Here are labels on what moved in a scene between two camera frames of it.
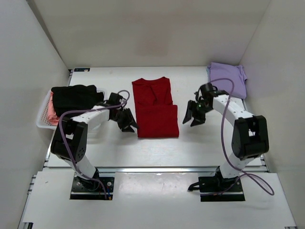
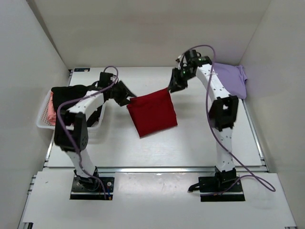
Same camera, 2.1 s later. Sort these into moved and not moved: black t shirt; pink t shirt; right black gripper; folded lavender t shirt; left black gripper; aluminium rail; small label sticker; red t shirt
Moved: left black gripper; right black gripper; red t shirt
Not moved: folded lavender t shirt; black t shirt; small label sticker; pink t shirt; aluminium rail
